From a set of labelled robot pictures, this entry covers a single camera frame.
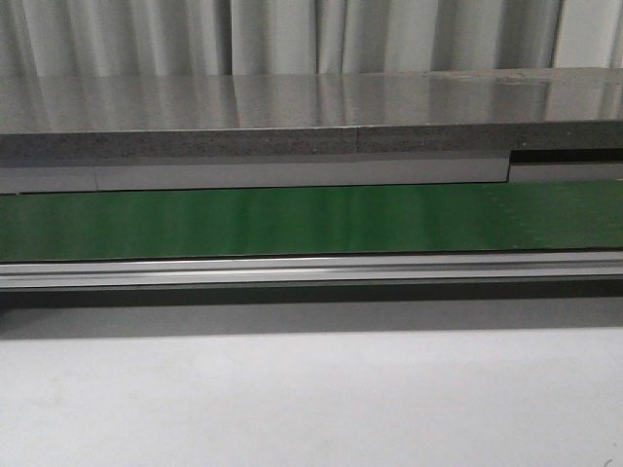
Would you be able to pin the white curtain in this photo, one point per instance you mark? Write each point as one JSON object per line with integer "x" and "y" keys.
{"x": 161, "y": 38}

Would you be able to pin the grey stone counter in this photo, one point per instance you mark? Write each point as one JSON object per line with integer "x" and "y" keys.
{"x": 183, "y": 132}

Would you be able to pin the aluminium conveyor frame rail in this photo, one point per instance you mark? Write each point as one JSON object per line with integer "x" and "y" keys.
{"x": 168, "y": 273}

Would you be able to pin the green conveyor belt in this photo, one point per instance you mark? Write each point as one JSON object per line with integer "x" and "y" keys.
{"x": 311, "y": 221}

